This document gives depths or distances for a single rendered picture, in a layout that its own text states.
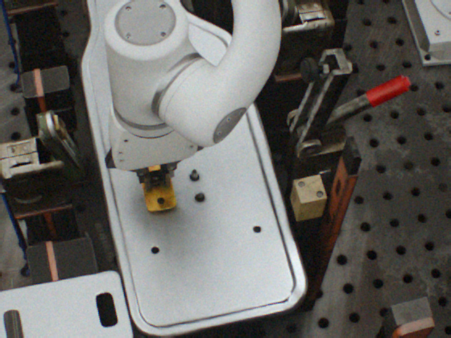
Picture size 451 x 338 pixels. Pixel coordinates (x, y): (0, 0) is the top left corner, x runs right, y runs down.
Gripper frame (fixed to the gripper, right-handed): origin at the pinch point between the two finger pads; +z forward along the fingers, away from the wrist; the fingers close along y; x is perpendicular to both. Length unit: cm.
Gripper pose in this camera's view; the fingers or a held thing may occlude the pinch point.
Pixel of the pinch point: (155, 171)
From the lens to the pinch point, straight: 121.1
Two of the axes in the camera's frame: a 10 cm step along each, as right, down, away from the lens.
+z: -0.3, 4.6, 8.9
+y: -9.7, 2.0, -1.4
